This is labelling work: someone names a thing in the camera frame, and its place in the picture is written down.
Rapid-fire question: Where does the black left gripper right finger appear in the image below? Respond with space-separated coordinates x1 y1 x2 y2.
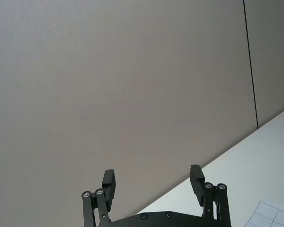
190 164 231 227

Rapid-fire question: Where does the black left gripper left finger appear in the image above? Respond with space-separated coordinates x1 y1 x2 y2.
81 168 116 227

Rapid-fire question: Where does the white table cloth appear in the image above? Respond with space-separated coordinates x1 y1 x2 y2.
133 104 284 227

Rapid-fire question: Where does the white sheet with grid lines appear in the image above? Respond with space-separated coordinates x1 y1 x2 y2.
247 201 284 227

